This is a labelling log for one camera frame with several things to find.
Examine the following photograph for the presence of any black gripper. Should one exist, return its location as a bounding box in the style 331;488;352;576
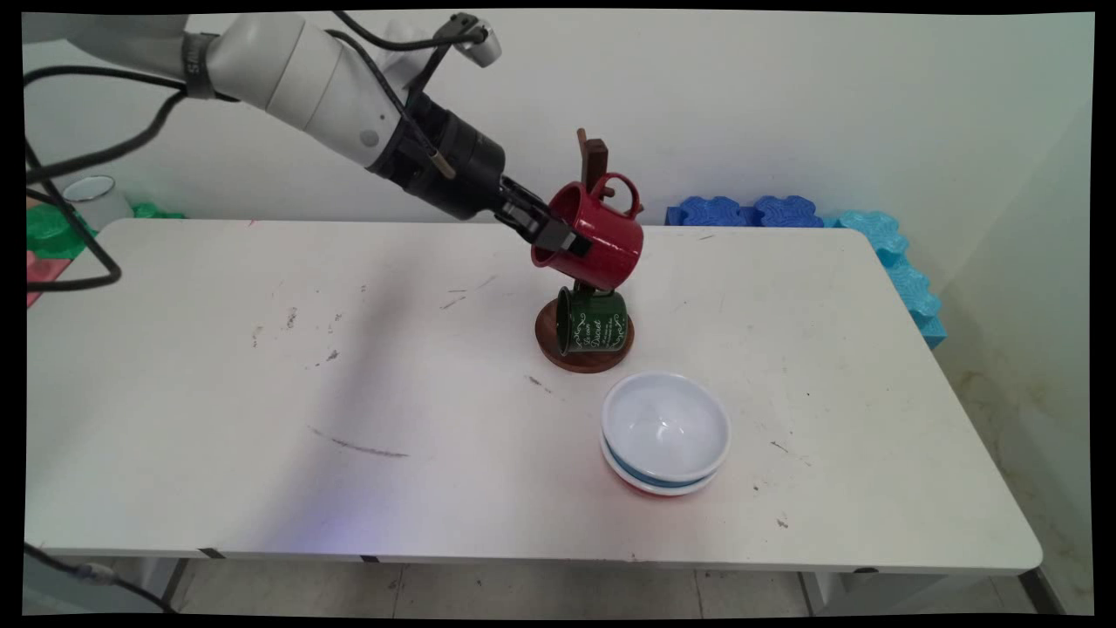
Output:
371;92;593;257

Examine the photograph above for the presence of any red enamel mug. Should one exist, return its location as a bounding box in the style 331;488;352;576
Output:
530;172;646;291

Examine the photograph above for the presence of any dark wooden mug tree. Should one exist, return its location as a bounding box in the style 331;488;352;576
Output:
534;128;646;374

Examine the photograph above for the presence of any green enamel mug with print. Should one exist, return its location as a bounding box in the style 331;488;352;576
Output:
555;286;629;357

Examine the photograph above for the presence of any dark blue foam mat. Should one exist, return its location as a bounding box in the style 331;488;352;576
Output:
665;196;756;228
753;195;825;229

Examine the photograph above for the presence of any white bowl with blue outside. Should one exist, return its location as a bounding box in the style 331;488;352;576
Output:
601;372;732;488

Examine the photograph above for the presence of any white enamel mug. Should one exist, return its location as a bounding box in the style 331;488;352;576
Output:
63;174;133;229

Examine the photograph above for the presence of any grey table leg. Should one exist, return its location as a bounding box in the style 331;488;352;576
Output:
798;571;877;616
131;558;188;611

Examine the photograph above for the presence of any green foam mat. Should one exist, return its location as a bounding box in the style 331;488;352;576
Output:
26;202;188;260

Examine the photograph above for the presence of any pink foam mat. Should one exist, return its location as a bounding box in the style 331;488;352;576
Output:
26;251;71;308

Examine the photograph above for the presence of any black strap on arm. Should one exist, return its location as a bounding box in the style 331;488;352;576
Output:
180;32;220;99

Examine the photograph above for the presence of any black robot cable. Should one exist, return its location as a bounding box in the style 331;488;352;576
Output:
24;10;489;292

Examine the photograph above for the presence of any black cable near floor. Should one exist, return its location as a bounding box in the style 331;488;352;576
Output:
24;541;175;613

